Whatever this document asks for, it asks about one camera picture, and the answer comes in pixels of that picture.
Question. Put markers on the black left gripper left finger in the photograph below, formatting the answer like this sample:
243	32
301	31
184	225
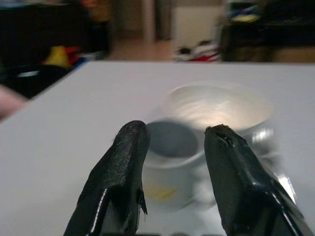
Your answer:
118	172

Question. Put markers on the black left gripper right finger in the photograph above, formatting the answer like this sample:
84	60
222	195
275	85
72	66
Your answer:
236	177

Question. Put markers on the white mug with yellow print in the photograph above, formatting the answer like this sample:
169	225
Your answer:
169	169

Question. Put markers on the white ceramic bowl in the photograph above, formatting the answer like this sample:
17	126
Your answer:
221	108

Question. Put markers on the yellow and red toy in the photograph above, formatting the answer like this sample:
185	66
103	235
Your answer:
60	56

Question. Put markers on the white red and black clutter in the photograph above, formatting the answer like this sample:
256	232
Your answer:
197	52

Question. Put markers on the dark shelf with colourful items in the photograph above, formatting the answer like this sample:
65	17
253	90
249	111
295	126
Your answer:
268	29

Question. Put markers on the dark cabinet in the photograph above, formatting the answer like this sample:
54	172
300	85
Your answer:
49	32

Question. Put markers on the white door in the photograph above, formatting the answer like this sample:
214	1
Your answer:
194	23

